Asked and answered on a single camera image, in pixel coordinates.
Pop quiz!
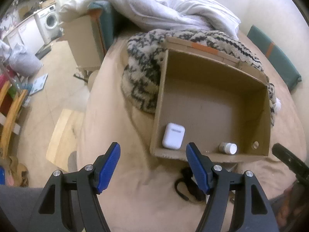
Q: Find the black looped cable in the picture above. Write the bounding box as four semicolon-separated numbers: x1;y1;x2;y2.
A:
174;166;206;202

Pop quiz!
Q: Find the light wooden board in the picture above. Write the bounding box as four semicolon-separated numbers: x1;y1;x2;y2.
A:
46;109;84;172

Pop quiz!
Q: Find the small white bottle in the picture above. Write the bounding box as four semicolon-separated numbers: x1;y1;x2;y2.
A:
219;142;238;155

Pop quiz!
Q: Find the black white knitted blanket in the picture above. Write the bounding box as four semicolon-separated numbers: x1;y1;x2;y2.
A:
121;29;277;125

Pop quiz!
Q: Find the open cardboard box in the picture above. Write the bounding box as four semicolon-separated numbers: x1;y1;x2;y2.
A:
150;37;271;163

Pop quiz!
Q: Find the white duvet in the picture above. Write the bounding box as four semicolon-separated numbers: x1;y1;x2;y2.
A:
59;0;241;40

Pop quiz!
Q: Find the white earbuds case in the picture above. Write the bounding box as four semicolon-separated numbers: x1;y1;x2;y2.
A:
162;123;185;150

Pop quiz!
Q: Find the bathroom scale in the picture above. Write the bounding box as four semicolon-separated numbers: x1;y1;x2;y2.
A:
29;73;48;96

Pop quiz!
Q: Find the teal sofa armrest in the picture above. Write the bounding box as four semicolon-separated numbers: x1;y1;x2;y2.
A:
88;0;116;54

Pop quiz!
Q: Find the grey plastic bag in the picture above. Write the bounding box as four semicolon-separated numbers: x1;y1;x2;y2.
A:
8;43;42;77

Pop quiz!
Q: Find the white washing machine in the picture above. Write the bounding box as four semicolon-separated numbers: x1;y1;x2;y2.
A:
34;4;61;45

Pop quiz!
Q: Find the person's right hand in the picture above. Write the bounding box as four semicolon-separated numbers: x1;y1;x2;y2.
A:
276;183;306;228

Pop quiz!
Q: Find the teal cushion with orange stripe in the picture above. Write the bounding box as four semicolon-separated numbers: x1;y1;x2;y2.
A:
247;25;302;92

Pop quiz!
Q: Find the wooden chair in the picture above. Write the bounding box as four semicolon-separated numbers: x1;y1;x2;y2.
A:
1;89;28;159

